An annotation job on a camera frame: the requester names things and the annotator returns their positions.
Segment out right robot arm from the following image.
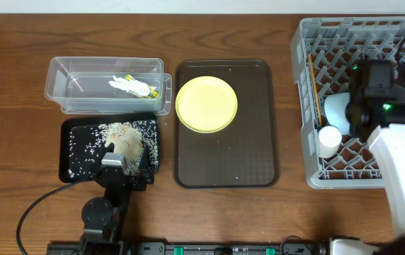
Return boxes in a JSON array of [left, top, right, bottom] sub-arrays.
[[346, 91, 405, 254]]

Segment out clear plastic bin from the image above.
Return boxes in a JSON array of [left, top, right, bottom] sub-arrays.
[[45, 57, 173, 115]]

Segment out light blue bowl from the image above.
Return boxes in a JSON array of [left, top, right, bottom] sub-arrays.
[[324, 92, 350, 135]]

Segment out black plastic tray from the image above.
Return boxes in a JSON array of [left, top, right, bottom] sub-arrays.
[[59, 113, 160, 183]]

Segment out green orange snack wrapper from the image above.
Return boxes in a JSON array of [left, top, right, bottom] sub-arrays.
[[124, 74, 159, 98]]

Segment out grey dishwasher rack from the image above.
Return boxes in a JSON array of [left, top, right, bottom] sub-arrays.
[[290, 16, 405, 189]]

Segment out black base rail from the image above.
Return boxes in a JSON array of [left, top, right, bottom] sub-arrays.
[[45, 234, 401, 255]]

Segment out yellow round plate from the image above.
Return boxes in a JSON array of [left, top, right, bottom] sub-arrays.
[[176, 76, 238, 134]]

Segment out spilled rice and nuts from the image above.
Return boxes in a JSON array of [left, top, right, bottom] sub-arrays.
[[59, 120, 159, 182]]

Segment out dark brown serving tray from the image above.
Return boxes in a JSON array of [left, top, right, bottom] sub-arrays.
[[173, 59, 280, 188]]

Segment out wooden chopstick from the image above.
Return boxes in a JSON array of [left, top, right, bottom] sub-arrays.
[[308, 53, 322, 125], [310, 67, 322, 125]]

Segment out white cup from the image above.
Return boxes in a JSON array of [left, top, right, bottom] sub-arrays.
[[318, 125, 342, 158]]

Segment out white tissue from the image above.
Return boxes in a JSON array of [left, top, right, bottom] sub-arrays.
[[108, 76, 151, 97]]

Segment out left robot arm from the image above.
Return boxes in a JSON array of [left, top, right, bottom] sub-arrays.
[[76, 143, 154, 255]]

